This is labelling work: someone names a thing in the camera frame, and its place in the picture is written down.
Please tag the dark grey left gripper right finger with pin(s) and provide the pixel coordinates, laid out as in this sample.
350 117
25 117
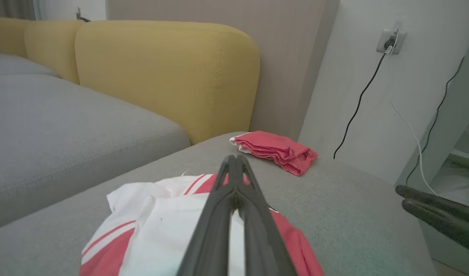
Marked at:
261 237

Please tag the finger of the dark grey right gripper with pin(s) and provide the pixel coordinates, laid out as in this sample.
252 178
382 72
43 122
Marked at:
430 198
449 226

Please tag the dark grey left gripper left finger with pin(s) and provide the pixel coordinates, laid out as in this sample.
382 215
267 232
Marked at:
211 230

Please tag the red white striped garment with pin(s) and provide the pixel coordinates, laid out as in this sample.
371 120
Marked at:
161 230

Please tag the red garment with white band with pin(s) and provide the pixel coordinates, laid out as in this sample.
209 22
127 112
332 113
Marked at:
280 149

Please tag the grey fabric sofa ottoman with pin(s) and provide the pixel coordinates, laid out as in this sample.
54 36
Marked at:
353 211

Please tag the wide yellow sofa back cushion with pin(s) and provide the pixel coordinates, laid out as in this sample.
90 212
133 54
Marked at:
169 73

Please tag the large grey sofa seat cushion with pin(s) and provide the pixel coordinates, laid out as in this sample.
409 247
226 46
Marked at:
65 134

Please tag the grey curtain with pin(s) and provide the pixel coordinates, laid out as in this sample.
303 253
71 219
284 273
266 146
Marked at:
10 8

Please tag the grey wall socket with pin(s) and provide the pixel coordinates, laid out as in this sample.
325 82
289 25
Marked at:
399 44

